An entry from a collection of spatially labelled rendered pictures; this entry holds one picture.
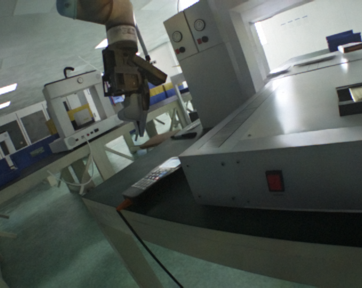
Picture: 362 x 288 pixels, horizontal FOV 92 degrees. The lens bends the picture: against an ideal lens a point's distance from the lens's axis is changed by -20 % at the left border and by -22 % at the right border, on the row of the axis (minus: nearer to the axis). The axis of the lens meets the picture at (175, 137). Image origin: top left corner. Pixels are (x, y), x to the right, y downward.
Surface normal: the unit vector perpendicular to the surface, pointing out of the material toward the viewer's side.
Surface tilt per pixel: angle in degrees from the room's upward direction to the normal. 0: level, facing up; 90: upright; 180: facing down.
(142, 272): 90
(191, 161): 90
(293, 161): 90
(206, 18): 90
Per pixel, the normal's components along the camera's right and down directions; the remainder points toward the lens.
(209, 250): -0.59, 0.40
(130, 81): 0.67, -0.07
